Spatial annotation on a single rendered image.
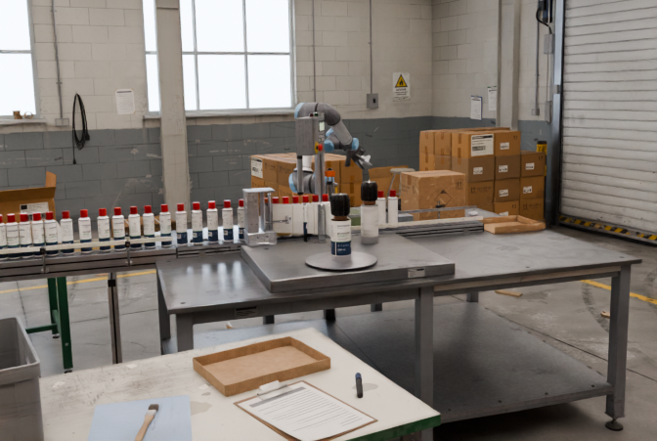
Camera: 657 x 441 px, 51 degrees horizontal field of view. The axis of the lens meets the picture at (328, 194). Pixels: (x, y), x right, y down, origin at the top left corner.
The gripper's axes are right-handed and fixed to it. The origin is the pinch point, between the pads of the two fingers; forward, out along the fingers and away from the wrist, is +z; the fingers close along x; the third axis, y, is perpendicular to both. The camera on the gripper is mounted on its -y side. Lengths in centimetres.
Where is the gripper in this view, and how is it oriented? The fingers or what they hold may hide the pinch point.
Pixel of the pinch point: (367, 168)
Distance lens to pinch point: 456.5
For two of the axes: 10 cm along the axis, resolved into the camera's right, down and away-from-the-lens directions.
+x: -2.8, 1.4, 9.5
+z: 7.5, 6.5, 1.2
